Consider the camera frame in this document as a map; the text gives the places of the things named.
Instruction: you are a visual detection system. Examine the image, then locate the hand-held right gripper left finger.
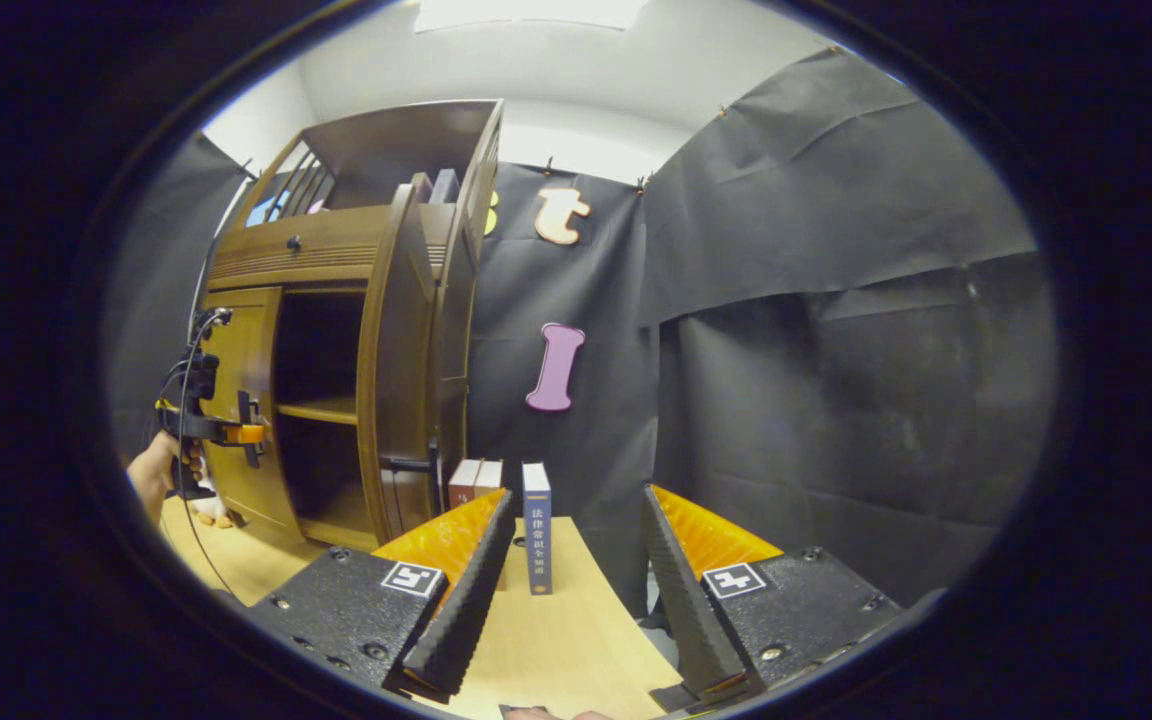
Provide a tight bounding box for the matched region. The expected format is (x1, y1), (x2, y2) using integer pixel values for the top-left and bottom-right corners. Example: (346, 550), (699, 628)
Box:
(246, 487), (517, 704)

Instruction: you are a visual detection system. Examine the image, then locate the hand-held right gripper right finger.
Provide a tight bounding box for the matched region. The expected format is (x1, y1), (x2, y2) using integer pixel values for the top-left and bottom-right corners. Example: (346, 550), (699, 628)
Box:
(641, 484), (905, 701)

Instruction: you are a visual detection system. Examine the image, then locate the wooden cabinet door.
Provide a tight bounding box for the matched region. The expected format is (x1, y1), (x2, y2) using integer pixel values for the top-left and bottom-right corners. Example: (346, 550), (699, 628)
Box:
(356, 183), (439, 546)
(201, 287), (302, 541)

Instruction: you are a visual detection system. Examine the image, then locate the wooden double-door shoe cabinet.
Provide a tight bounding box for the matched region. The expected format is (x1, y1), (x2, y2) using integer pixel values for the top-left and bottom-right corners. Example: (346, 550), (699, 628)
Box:
(198, 98), (505, 553)

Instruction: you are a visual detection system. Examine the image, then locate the wooden cabinet drawer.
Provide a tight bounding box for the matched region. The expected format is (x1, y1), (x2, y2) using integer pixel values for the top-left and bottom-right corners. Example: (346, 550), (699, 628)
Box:
(208, 205), (482, 293)

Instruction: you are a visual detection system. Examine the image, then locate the penguin plush toy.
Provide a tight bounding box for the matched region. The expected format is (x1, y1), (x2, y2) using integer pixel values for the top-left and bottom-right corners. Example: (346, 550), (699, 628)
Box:
(191, 492), (247, 529)

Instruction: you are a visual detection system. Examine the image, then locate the wooden inner shelf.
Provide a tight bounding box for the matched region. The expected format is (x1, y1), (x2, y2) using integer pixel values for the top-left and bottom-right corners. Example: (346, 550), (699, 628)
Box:
(276, 395), (359, 427)

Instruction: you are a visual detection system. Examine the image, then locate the blue book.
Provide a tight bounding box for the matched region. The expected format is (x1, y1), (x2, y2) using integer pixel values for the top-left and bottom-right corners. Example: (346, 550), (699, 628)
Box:
(522, 462), (554, 597)

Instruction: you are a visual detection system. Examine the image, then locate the dark red book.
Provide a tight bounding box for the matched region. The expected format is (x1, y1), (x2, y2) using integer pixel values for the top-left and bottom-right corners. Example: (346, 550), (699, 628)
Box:
(448, 459), (483, 511)

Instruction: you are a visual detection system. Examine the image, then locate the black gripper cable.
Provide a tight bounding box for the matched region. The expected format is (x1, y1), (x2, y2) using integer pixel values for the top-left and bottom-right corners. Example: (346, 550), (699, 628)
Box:
(174, 310), (242, 603)

